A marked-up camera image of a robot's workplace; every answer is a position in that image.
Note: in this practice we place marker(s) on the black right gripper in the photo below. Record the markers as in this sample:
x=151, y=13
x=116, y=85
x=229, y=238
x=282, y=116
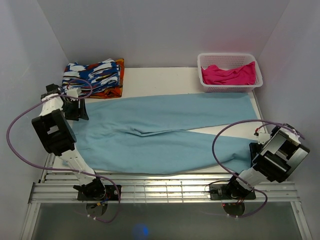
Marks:
x=254, y=147

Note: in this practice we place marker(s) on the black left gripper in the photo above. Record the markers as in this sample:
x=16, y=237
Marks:
x=80, y=113

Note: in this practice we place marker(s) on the light blue trousers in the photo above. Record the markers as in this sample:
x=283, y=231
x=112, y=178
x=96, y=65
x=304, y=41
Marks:
x=159, y=135

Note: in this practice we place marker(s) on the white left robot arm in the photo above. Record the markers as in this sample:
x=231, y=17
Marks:
x=58, y=138

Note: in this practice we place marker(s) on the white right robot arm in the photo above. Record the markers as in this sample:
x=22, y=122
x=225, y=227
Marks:
x=273, y=161

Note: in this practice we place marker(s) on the blue white patterned folded trousers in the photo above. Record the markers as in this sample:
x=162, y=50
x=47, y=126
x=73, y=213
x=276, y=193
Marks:
x=75, y=76

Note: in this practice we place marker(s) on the orange folded trousers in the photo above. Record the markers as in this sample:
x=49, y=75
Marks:
x=106, y=78

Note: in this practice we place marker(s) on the pink trousers in basket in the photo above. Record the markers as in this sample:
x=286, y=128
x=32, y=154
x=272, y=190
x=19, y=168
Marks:
x=244, y=75

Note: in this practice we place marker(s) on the white plastic basket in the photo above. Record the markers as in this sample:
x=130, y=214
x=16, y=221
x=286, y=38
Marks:
x=227, y=61

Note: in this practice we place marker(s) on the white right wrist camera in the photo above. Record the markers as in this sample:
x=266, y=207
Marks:
x=262, y=137

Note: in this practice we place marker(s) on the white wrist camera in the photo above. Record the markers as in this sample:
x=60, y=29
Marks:
x=73, y=94
x=262, y=137

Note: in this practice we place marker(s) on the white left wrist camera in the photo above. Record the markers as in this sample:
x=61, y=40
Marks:
x=73, y=94

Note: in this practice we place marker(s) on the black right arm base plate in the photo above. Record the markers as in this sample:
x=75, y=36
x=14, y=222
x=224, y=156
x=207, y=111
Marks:
x=220, y=193

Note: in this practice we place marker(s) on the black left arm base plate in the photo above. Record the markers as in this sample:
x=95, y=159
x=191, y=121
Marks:
x=110, y=193

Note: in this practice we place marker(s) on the aluminium table edge rail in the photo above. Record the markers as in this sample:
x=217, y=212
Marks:
x=55, y=187

